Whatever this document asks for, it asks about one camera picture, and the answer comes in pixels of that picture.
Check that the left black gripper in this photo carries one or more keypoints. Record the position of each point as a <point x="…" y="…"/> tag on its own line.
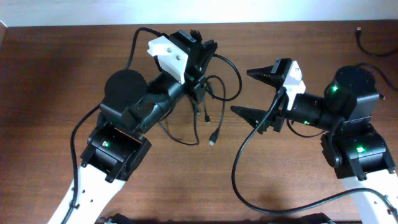
<point x="196" y="83"/>

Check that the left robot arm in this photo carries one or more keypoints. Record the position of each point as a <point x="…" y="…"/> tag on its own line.
<point x="131" y="106"/>

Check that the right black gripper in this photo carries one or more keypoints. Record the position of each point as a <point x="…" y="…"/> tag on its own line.
<point x="278" y="101"/>

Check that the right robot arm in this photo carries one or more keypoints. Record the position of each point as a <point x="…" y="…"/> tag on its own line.
<point x="351" y="145"/>

